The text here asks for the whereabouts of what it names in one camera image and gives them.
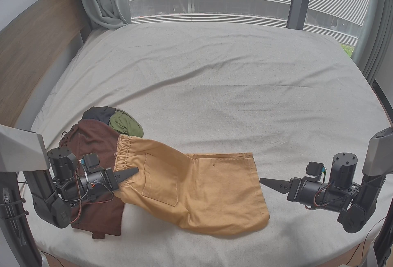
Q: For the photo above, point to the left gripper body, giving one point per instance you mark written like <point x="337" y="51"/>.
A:
<point x="98" y="182"/>

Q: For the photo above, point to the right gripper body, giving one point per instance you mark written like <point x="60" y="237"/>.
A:
<point x="310" y="193"/>

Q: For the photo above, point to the tan shorts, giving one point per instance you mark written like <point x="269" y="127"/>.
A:
<point x="199" y="198"/>

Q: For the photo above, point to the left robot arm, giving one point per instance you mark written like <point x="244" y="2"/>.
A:
<point x="21" y="149"/>

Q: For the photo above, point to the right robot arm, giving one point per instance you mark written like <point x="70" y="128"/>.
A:
<point x="377" y="152"/>

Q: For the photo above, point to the bed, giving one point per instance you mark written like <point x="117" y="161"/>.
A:
<point x="245" y="75"/>

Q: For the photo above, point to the brown shorts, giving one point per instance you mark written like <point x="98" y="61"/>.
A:
<point x="98" y="143"/>

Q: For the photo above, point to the olive green garment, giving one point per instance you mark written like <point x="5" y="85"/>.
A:
<point x="126" y="123"/>

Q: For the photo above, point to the black garment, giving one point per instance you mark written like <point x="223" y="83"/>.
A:
<point x="96" y="113"/>

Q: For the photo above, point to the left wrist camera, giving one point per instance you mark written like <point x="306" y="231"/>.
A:
<point x="90" y="161"/>

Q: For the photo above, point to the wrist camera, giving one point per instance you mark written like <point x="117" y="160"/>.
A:
<point x="90" y="161"/>
<point x="314" y="169"/>

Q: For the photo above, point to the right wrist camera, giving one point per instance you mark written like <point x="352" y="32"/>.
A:
<point x="314" y="169"/>

